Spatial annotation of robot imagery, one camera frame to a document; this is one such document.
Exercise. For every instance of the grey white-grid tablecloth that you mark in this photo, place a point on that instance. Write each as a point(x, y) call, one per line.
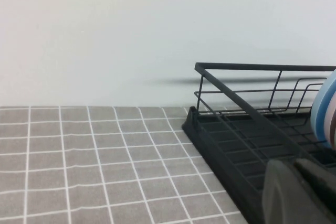
point(78, 155)

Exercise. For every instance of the pink round plate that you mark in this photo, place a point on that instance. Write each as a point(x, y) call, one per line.
point(331, 106)

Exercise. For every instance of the light blue round plate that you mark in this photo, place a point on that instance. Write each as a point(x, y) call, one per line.
point(321, 108)

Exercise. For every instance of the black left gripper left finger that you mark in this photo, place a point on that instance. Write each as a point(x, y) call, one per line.
point(281, 195)

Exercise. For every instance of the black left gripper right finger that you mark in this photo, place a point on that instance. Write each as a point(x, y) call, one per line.
point(320, 195)

